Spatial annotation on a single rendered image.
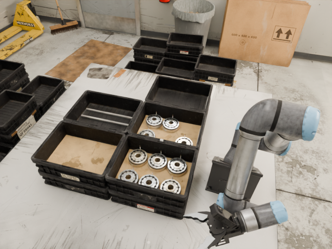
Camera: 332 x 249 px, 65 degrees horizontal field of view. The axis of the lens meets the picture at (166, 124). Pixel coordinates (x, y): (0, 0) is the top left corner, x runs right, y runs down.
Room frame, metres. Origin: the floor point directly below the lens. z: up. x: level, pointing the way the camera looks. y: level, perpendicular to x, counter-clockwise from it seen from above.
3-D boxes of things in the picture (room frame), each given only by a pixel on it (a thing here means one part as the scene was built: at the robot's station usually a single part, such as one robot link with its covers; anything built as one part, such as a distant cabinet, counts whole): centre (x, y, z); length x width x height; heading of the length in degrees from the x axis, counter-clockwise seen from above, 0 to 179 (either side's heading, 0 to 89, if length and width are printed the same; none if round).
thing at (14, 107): (1.55, 1.30, 0.37); 0.40 x 0.30 x 0.45; 166
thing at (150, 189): (0.78, 0.06, 0.92); 0.40 x 0.30 x 0.02; 76
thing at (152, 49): (2.87, 0.19, 0.31); 0.40 x 0.30 x 0.34; 76
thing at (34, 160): (0.88, 0.45, 0.92); 0.40 x 0.30 x 0.02; 76
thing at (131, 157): (0.88, 0.15, 0.86); 0.10 x 0.10 x 0.01
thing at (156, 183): (0.71, 0.08, 0.86); 0.10 x 0.10 x 0.01
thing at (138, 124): (1.08, -0.02, 0.87); 0.40 x 0.30 x 0.11; 76
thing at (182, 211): (0.78, 0.06, 0.76); 0.40 x 0.30 x 0.12; 76
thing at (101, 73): (1.90, 0.59, 0.71); 0.22 x 0.19 x 0.01; 76
